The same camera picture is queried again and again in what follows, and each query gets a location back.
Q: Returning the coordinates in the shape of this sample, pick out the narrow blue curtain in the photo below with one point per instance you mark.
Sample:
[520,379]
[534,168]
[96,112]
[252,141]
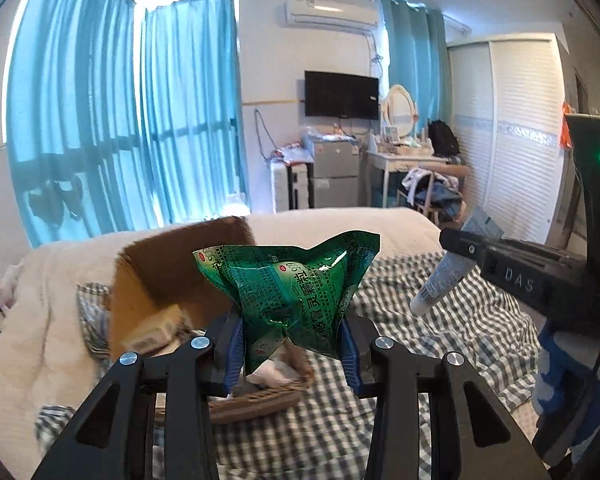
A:
[415,50]

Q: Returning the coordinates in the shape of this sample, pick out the black wall television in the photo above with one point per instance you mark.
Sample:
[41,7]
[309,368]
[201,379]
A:
[341,95]

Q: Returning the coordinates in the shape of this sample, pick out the cream carton box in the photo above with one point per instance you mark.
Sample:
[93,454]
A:
[152,332]

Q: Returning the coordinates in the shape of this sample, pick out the cream quilted bed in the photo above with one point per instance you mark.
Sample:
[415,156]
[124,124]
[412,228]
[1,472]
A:
[45,310]

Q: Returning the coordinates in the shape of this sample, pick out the row of cosmetics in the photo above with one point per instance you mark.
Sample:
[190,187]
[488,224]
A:
[405,144]

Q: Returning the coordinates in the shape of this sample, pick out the black backpack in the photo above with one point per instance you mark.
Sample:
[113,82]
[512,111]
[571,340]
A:
[443,139]

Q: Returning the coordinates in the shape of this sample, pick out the person's right hand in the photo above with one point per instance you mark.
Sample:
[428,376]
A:
[560,385]

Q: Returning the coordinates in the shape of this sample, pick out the white air conditioner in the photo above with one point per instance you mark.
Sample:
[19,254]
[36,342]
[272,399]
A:
[330,14]

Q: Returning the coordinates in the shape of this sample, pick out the dark garments behind curtain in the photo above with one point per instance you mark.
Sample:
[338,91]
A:
[55,197]

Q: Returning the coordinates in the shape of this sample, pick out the white storage unit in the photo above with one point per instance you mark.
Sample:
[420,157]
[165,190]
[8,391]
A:
[290,187]

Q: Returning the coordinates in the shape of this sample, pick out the pile of packets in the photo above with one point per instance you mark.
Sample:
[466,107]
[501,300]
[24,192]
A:
[292,152]

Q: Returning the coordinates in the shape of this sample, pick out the white capped cream tube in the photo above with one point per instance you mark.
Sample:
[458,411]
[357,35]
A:
[450,270]

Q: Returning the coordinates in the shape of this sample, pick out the green foil packet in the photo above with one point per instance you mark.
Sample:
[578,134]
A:
[290,290]

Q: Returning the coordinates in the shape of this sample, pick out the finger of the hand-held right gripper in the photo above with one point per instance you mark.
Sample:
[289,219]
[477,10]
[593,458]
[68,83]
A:
[545,250]
[520,280]

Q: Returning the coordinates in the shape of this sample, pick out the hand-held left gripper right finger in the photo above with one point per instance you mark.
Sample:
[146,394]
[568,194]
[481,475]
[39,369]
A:
[350,360]

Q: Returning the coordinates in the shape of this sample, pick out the grey mini fridge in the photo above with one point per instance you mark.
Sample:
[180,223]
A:
[336,175]

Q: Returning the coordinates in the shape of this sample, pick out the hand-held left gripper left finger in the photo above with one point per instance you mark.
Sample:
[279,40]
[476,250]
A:
[234,355]

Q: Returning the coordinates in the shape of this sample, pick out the orange hanging ornament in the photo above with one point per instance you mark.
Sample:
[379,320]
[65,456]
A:
[566,125]

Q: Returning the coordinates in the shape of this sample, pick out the wide blue curtain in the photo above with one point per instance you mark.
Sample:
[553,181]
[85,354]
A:
[80,100]

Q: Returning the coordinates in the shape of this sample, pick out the grey checked blanket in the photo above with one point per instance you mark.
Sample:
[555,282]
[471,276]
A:
[455,340]

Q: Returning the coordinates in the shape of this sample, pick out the white louvred wardrobe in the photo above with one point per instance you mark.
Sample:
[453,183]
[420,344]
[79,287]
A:
[510,135]

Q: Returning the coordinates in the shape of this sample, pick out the oval white vanity mirror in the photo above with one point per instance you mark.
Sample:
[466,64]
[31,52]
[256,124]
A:
[399,110]

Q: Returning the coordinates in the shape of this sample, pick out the taped cardboard box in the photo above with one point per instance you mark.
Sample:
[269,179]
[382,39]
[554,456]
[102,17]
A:
[190,260]

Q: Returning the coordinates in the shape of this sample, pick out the white vanity table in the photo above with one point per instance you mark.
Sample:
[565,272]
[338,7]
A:
[395,160]

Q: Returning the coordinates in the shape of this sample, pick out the pile of clothes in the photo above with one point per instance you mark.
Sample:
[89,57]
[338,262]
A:
[435,190]

